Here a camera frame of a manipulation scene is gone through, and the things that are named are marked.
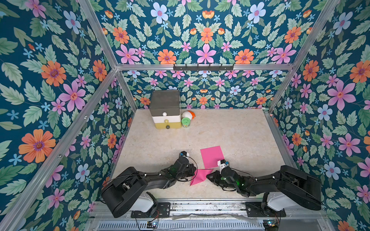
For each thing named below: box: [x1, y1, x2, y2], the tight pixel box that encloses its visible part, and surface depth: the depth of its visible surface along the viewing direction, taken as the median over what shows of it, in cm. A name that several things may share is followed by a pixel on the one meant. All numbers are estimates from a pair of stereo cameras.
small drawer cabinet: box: [149, 89, 182, 130], surface depth 106 cm
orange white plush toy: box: [182, 110, 197, 120], surface depth 113 cm
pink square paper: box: [189, 168, 214, 186], surface depth 86 cm
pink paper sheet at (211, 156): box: [199, 145, 225, 169], surface depth 98 cm
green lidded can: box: [181, 116, 192, 129], surface depth 109 cm
